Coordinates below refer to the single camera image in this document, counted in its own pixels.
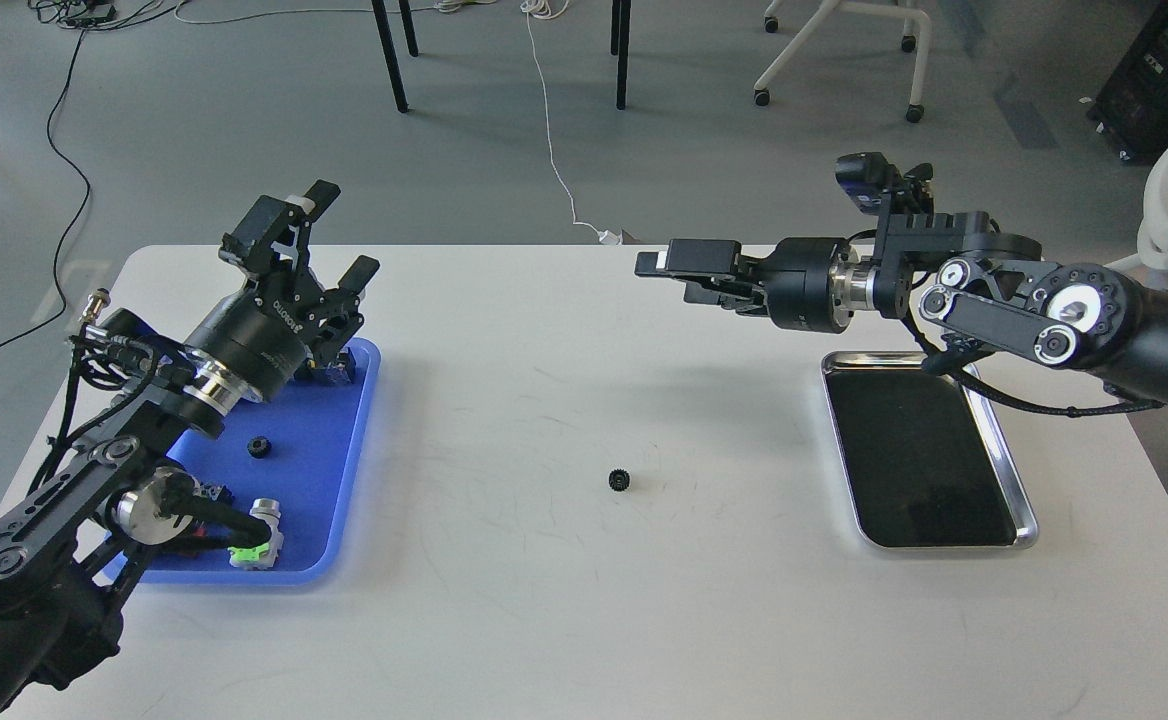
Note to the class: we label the black equipment case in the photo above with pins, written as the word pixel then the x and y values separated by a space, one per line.
pixel 1131 109

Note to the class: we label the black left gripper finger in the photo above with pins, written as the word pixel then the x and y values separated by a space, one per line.
pixel 271 243
pixel 336 317

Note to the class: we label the blue plastic tray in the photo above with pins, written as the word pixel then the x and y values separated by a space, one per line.
pixel 317 434

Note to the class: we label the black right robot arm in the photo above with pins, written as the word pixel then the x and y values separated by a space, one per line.
pixel 962 287

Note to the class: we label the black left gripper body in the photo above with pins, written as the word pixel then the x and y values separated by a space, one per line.
pixel 259 335

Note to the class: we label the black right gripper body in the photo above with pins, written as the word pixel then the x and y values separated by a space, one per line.
pixel 811 284

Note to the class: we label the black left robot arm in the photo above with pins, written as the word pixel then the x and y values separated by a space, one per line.
pixel 108 498

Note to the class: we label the green push button switch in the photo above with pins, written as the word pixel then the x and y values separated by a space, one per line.
pixel 338 366

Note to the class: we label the small black gear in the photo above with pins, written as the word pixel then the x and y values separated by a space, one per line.
pixel 619 480

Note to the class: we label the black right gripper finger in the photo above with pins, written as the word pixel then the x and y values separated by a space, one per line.
pixel 742 298
pixel 688 259

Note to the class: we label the shiny metal tray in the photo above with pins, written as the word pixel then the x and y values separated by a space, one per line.
pixel 925 460

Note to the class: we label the red push button switch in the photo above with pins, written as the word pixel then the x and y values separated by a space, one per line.
pixel 216 493

